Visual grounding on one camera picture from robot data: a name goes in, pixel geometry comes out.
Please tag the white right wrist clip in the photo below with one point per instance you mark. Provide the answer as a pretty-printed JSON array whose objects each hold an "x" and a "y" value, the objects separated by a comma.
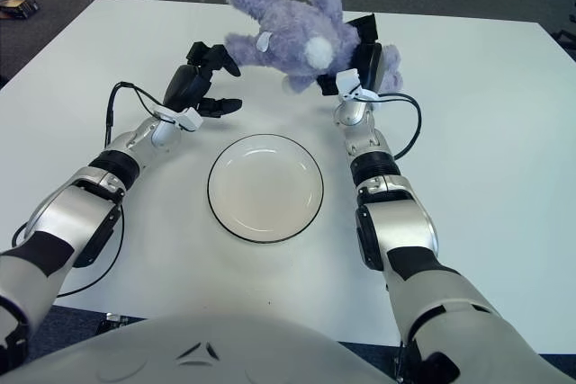
[{"x": 348, "y": 83}]

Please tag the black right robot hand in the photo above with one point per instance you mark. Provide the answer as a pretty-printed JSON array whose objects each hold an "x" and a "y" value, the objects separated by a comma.
[{"x": 369, "y": 62}]

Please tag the grey robot torso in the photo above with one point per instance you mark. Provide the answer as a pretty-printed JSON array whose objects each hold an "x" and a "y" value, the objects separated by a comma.
[{"x": 202, "y": 348}]

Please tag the metal table bracket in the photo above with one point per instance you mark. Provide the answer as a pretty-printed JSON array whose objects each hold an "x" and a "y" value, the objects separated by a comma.
[{"x": 117, "y": 321}]

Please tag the white plate with black rim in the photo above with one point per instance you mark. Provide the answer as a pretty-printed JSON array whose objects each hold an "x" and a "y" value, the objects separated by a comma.
[{"x": 265, "y": 188}]

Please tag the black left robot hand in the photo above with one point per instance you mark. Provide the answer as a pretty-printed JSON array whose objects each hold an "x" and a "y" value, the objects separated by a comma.
[{"x": 184, "y": 85}]

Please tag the dark cardboard box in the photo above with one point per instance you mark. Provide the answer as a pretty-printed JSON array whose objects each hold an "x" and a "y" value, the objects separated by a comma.
[{"x": 18, "y": 8}]

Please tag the black office chair base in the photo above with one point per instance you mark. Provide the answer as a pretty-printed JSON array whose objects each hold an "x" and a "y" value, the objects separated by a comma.
[{"x": 568, "y": 35}]

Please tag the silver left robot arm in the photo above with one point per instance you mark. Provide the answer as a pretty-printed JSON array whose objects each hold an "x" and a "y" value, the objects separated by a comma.
[{"x": 76, "y": 217}]

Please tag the purple plush bear doll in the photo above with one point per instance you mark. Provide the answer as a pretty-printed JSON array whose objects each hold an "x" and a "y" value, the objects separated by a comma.
[{"x": 288, "y": 38}]

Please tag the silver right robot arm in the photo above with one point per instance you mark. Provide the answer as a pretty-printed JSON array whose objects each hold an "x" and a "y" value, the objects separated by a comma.
[{"x": 396, "y": 222}]

